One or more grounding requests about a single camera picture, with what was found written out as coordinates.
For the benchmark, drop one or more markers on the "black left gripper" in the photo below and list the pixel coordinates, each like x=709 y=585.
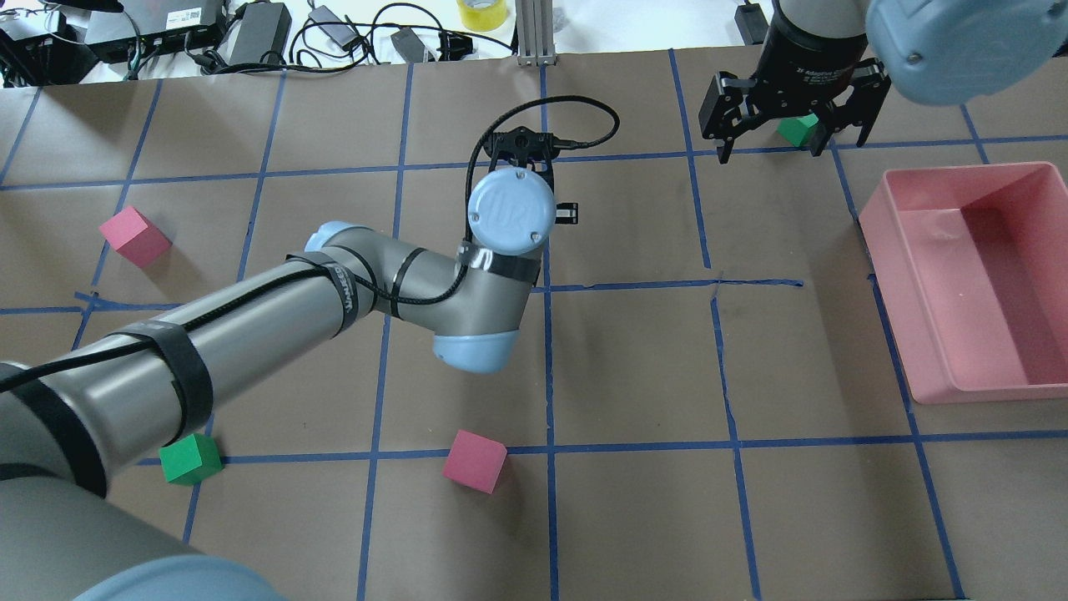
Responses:
x=566 y=214

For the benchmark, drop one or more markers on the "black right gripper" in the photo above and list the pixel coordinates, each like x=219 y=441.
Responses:
x=803 y=57

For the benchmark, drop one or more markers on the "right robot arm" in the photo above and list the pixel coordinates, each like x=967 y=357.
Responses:
x=940 y=53

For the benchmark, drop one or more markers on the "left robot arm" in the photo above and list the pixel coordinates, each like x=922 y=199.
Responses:
x=70 y=425

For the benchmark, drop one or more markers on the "green cube near bin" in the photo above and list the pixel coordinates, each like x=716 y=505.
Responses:
x=798 y=131

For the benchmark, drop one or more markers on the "yellow tape roll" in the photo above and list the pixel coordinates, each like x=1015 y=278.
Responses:
x=482 y=16

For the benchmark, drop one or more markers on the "pink plastic bin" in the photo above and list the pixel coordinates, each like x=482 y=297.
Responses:
x=972 y=264

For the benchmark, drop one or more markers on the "pink cube centre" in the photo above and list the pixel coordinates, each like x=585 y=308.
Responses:
x=475 y=461

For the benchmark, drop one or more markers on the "black power adapter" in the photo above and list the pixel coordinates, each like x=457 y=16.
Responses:
x=262 y=30

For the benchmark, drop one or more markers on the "pink cube far corner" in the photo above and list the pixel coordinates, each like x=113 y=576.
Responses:
x=135 y=237

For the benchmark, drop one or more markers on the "green cube near base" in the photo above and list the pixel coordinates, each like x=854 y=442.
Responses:
x=190 y=460

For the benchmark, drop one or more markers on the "aluminium frame post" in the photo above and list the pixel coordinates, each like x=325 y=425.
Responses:
x=534 y=33

